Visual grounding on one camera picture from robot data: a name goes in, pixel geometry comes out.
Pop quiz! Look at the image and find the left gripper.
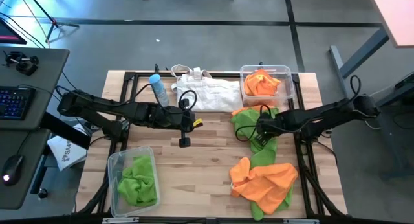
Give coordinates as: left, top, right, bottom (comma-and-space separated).
168, 98, 204, 148

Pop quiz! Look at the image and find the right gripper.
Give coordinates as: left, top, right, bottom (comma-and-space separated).
256, 111, 282, 148

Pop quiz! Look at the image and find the green microfiber towel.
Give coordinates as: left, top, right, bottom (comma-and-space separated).
249, 148, 278, 169
230, 106, 279, 153
116, 175, 143, 205
127, 155, 155, 181
135, 181, 158, 207
249, 184, 295, 222

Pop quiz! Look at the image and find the clear plastic bin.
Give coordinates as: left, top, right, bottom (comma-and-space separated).
107, 146, 162, 218
239, 64, 296, 108

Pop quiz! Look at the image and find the clear bottle with blue cap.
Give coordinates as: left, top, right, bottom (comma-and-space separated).
148, 73, 171, 108

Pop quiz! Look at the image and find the white canvas tote bag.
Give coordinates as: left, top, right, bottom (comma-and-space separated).
169, 63, 245, 113

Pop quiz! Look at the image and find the silver aluminium extrusion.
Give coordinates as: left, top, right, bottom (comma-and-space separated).
283, 218, 320, 224
102, 217, 140, 224

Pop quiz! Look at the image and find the black support beam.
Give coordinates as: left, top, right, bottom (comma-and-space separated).
40, 111, 92, 150

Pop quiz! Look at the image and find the grey metal desk leg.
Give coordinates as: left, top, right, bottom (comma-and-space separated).
329, 28, 390, 80

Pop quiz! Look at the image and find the dark grey desk top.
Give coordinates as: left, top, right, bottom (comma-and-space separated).
0, 46, 71, 131
0, 128, 52, 210

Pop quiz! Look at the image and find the black tripod stand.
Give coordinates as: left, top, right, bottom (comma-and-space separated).
12, 0, 81, 47

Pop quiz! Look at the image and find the black backlit keyboard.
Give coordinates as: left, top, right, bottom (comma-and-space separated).
0, 85, 37, 122

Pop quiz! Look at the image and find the light pink table top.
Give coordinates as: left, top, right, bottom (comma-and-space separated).
366, 0, 414, 49

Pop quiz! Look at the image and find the black computer mouse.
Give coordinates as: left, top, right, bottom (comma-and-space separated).
1, 153, 25, 187

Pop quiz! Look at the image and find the black computer monitor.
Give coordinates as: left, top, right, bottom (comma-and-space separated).
0, 18, 28, 45

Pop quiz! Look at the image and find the black metal table frame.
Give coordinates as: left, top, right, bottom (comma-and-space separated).
76, 63, 349, 224

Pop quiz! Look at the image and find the grey metal desk frame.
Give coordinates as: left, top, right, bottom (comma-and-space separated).
364, 71, 414, 179

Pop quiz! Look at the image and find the black clamp mount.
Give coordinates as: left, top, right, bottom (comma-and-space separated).
1, 50, 40, 77

